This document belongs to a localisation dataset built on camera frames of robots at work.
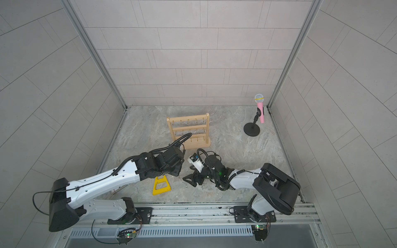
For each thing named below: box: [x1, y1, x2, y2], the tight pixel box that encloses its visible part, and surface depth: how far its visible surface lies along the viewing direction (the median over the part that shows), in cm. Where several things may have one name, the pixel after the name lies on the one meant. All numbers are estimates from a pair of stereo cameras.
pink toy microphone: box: [254, 93, 265, 124], surface depth 88 cm
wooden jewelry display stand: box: [166, 112, 211, 150], surface depth 84 cm
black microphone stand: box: [243, 107, 262, 137], surface depth 104 cm
